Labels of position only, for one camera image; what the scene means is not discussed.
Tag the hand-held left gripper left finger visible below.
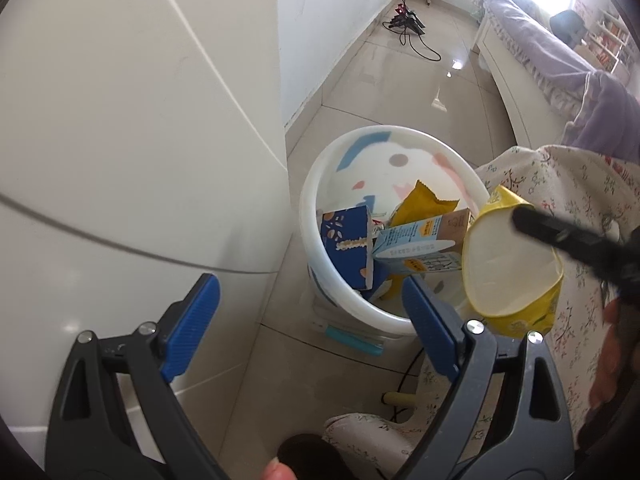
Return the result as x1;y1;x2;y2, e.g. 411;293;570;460
44;273;231;480

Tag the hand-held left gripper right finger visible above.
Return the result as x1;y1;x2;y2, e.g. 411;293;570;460
395;276;576;480

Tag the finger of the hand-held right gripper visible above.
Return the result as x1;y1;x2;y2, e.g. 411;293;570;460
512;204;640;306

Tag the yellow paper cup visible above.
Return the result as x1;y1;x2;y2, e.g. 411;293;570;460
461;185;565;338

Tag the light blue carton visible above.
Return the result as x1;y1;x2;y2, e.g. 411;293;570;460
372;208;476;276

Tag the dark blue carton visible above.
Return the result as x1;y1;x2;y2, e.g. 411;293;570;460
320;205;388;291

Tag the yellow snack packet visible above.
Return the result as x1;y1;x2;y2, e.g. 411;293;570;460
389;180;460;228

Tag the white printed trash bin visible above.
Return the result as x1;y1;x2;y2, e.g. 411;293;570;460
299;125;493;336

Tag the person's right hand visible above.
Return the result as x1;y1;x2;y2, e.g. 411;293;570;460
587;295;632;411

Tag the person's left hand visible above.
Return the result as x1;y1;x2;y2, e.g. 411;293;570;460
262;461;301;480

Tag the floral blanket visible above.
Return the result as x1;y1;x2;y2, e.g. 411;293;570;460
322;145;640;461

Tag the clear plastic box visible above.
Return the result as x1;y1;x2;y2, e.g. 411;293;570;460
311;295;416;358

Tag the bed with purple cover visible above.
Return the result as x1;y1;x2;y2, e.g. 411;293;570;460
475;0;640;166

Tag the bookshelf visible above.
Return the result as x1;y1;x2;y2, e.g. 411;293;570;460
575;0;633;78

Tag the blue chair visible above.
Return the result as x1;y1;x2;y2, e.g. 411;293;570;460
549;9;587;46

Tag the black red device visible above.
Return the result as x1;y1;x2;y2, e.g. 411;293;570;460
384;4;428;36

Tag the black cable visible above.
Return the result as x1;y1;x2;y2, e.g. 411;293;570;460
397;30;443;61
390;350;426;421

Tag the white bed frame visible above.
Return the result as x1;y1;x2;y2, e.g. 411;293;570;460
470;20;568;148

